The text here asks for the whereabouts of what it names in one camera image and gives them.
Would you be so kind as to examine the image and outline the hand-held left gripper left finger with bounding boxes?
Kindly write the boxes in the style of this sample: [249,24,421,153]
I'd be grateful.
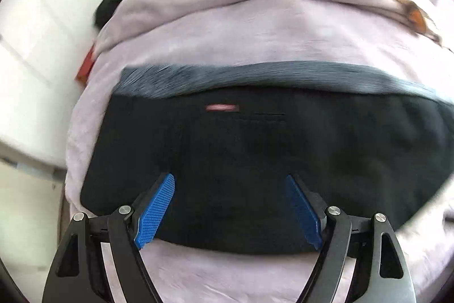
[42,172,176,303]

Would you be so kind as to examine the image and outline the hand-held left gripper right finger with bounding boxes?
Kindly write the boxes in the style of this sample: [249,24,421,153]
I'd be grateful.
[286,174,415,303]

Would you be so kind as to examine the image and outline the black pants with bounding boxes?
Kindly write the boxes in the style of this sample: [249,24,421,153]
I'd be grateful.
[80,62,454,256]

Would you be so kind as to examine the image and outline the red box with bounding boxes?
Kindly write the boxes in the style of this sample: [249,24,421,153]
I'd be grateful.
[75,42,96,83]

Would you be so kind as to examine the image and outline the pink embossed bed cover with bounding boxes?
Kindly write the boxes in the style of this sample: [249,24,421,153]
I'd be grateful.
[64,0,454,303]

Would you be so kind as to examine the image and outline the black bag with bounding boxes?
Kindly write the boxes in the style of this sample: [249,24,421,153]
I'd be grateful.
[93,0,140,30]

